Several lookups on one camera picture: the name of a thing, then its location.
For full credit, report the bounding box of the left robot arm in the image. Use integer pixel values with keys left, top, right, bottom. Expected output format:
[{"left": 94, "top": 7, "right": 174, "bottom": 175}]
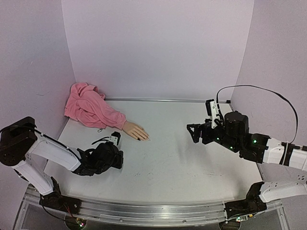
[{"left": 0, "top": 116, "right": 124, "bottom": 209}]

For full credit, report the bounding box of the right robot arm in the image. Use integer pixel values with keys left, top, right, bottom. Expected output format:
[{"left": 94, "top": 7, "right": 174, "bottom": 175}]
[{"left": 187, "top": 111, "right": 307, "bottom": 219}]

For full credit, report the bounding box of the mannequin hand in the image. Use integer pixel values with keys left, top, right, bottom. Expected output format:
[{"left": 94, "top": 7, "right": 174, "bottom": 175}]
[{"left": 122, "top": 121, "right": 150, "bottom": 141}]

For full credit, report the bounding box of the pink hoodie sleeve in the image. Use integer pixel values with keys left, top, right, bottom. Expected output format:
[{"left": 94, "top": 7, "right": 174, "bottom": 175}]
[{"left": 64, "top": 82, "right": 127, "bottom": 130}]

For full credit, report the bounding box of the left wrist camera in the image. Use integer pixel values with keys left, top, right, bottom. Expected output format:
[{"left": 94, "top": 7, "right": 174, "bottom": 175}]
[{"left": 92, "top": 131, "right": 121, "bottom": 146}]

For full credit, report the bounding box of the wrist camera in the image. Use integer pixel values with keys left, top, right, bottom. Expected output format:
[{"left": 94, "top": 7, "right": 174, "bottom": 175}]
[
  {"left": 205, "top": 99, "right": 224, "bottom": 129},
  {"left": 92, "top": 131, "right": 121, "bottom": 146}
]

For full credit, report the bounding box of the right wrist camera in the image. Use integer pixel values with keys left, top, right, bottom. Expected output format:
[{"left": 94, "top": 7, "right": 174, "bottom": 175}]
[{"left": 205, "top": 99, "right": 224, "bottom": 129}]

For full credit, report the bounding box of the aluminium front rail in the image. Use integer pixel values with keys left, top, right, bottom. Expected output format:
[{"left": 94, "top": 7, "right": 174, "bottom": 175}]
[{"left": 13, "top": 185, "right": 289, "bottom": 230}]

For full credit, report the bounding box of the right black camera cable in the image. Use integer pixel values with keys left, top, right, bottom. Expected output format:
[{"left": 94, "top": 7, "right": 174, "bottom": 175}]
[{"left": 215, "top": 85, "right": 300, "bottom": 144}]

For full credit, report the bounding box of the left black base cable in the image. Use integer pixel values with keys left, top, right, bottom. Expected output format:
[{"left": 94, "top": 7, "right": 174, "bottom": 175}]
[{"left": 40, "top": 203, "right": 70, "bottom": 223}]

